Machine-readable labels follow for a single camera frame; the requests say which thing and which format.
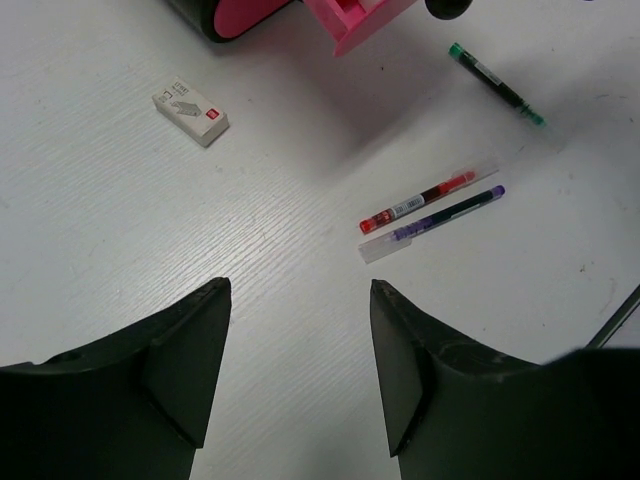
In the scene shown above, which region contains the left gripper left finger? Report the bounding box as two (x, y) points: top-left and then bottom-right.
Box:
(1, 278), (231, 479)

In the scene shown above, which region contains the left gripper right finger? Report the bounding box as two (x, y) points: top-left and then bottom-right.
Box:
(370, 280), (639, 479)

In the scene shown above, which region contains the purple pen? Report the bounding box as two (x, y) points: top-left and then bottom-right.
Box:
(358, 185), (506, 264)

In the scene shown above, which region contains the red pen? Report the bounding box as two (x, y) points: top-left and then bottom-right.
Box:
(359, 159), (499, 235)

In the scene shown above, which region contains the white staples box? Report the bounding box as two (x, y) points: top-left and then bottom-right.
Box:
(152, 76), (230, 148)

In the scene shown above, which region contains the green pen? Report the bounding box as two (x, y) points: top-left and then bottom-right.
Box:
(448, 43), (547, 128)

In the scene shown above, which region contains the black drawer cabinet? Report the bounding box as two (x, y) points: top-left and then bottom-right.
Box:
(167, 0), (291, 43)

